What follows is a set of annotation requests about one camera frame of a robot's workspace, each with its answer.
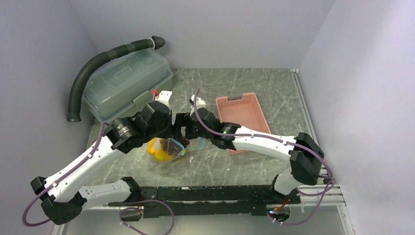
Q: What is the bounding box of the dark red grape bunch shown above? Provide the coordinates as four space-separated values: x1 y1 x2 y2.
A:
180 137 190 147

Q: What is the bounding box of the clear zip top bag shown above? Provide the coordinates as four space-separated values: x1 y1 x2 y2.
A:
146 138 205 163

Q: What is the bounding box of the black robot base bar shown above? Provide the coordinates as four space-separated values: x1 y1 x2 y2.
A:
139 185 300 218

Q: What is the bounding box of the yellow mango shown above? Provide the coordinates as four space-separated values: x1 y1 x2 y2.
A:
154 150 176 163

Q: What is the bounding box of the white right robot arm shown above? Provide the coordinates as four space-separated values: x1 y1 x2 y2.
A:
173 108 324 203

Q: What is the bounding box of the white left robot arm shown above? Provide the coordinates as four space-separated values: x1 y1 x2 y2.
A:
31 99 172 225

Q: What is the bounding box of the translucent green storage box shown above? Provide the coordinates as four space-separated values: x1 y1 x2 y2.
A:
82 49 173 123

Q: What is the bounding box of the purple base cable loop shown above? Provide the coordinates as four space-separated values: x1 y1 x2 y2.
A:
118 200 173 235

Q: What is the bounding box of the black corrugated hose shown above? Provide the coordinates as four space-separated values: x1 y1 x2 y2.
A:
67 36 165 123

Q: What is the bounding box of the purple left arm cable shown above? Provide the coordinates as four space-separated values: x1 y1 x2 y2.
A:
22 91 160 227

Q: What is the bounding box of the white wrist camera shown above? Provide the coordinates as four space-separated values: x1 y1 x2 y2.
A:
151 90 172 107
189 94 206 115

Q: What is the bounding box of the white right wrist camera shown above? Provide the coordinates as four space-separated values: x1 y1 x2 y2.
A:
189 94 206 115

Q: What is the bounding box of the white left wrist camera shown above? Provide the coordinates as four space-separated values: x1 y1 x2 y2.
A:
151 90 172 107

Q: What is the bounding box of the yellow fruit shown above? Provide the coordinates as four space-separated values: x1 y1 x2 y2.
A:
147 138 157 156

